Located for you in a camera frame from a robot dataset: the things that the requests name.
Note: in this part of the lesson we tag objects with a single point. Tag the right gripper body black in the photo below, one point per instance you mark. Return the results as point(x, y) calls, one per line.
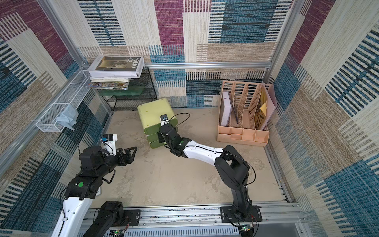
point(165, 130)

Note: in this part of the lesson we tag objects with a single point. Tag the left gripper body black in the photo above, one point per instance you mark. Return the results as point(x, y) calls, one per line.
point(109, 162)

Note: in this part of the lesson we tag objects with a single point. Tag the green top drawer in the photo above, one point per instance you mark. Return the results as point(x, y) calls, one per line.
point(150, 129)

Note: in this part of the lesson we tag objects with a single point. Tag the green drawer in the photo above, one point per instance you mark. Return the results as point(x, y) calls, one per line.
point(150, 129)
point(156, 144)
point(153, 137)

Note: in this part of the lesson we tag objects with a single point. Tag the green three-drawer cabinet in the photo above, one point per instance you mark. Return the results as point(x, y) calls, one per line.
point(150, 112)

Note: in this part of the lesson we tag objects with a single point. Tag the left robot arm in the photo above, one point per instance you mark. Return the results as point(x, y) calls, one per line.
point(81, 191)

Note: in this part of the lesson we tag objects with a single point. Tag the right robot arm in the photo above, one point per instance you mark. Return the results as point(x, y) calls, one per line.
point(231, 167)

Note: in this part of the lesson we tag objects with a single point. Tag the green bottom drawer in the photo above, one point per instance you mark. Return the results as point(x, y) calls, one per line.
point(156, 144)

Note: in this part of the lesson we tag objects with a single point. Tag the green middle drawer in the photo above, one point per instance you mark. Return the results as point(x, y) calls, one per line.
point(153, 137)

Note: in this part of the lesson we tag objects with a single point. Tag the crumpled white cloth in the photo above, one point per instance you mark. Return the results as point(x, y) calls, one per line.
point(68, 118)

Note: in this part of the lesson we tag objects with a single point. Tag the green tray on shelf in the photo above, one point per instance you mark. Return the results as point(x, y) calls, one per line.
point(132, 91)

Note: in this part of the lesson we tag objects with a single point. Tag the white book in organizer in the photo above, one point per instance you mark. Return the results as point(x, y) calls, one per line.
point(225, 109)

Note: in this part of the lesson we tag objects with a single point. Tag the stack of magazines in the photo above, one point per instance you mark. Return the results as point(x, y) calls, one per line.
point(109, 83)

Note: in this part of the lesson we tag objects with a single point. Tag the pink desk file organizer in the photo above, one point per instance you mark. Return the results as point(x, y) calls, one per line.
point(241, 129)

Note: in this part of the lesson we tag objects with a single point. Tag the large white book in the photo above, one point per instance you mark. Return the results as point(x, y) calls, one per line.
point(117, 67)

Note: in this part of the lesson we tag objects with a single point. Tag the yellow brown magazine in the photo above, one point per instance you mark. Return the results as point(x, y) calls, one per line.
point(260, 113)

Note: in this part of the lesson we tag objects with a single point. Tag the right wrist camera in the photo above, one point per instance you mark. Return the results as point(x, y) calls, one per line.
point(164, 119)

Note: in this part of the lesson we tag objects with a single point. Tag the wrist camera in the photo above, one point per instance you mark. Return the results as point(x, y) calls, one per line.
point(164, 119)
point(109, 142)

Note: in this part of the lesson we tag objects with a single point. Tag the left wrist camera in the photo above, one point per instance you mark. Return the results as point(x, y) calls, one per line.
point(109, 142)

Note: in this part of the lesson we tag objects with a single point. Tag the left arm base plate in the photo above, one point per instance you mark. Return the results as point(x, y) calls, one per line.
point(129, 217)

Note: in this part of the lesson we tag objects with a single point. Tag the black wire shelf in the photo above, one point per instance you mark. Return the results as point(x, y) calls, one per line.
point(130, 103)

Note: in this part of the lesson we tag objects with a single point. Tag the white wire basket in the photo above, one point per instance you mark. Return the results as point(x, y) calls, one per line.
point(72, 94)

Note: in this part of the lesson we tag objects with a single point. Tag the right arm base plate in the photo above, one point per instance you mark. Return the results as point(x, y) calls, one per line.
point(230, 214)

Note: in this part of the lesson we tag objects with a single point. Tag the aluminium front rail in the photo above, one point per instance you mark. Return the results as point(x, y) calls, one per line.
point(280, 219)

